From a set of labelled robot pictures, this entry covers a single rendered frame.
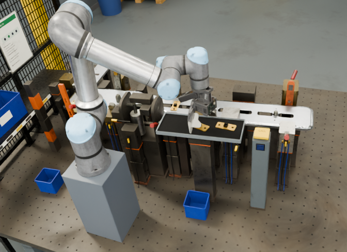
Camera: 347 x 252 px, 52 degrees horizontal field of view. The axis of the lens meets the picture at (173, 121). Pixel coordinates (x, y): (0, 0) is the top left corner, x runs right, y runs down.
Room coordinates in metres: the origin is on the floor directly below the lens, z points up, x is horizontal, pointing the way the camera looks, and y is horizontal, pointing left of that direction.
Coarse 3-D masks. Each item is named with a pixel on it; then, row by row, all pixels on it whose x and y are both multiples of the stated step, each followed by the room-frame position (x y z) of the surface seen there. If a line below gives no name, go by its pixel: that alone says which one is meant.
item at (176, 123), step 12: (168, 120) 1.27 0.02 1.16; (180, 120) 1.26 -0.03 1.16; (204, 120) 1.24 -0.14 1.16; (216, 120) 1.22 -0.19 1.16; (228, 120) 1.21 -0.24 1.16; (240, 120) 1.20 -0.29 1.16; (180, 132) 1.18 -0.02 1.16; (192, 132) 1.17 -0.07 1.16; (204, 132) 1.16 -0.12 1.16; (216, 132) 1.15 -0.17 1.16; (228, 132) 1.13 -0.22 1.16; (240, 132) 1.12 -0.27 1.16
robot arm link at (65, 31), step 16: (64, 16) 1.15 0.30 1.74; (48, 32) 1.15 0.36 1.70; (64, 32) 1.10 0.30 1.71; (80, 32) 1.11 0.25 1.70; (64, 48) 1.09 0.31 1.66; (80, 48) 1.07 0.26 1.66; (96, 48) 1.08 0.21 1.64; (112, 48) 1.10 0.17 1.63; (112, 64) 1.07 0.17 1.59; (128, 64) 1.07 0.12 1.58; (144, 64) 1.08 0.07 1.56; (144, 80) 1.05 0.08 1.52; (160, 80) 1.05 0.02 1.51; (176, 80) 1.05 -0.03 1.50; (160, 96) 1.03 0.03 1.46; (176, 96) 1.02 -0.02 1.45
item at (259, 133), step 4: (256, 128) 1.13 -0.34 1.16; (260, 128) 1.13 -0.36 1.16; (264, 128) 1.13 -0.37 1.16; (256, 132) 1.11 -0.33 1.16; (260, 132) 1.11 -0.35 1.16; (264, 132) 1.10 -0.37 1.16; (268, 132) 1.10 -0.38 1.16; (256, 136) 1.08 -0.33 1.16; (260, 136) 1.08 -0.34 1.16; (264, 136) 1.08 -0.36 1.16; (268, 136) 1.07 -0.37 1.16
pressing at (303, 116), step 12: (72, 96) 1.85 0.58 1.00; (108, 96) 1.79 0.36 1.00; (168, 108) 1.58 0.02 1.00; (180, 108) 1.57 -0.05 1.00; (216, 108) 1.52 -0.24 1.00; (240, 108) 1.49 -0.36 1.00; (252, 108) 1.48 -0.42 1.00; (264, 108) 1.46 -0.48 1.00; (276, 108) 1.45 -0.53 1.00; (288, 108) 1.43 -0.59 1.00; (300, 108) 1.42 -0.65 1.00; (252, 120) 1.38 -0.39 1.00; (264, 120) 1.37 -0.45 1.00; (276, 120) 1.35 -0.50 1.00; (288, 120) 1.34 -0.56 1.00; (300, 120) 1.33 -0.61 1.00; (312, 120) 1.32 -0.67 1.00
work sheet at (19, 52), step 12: (12, 12) 2.14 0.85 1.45; (0, 24) 2.03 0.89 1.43; (12, 24) 2.11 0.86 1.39; (0, 36) 1.99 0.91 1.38; (12, 36) 2.07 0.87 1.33; (24, 36) 2.16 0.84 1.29; (0, 48) 1.96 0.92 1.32; (12, 48) 2.04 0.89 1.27; (24, 48) 2.12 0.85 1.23; (12, 60) 2.00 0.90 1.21; (24, 60) 2.09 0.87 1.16; (12, 72) 1.97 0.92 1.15
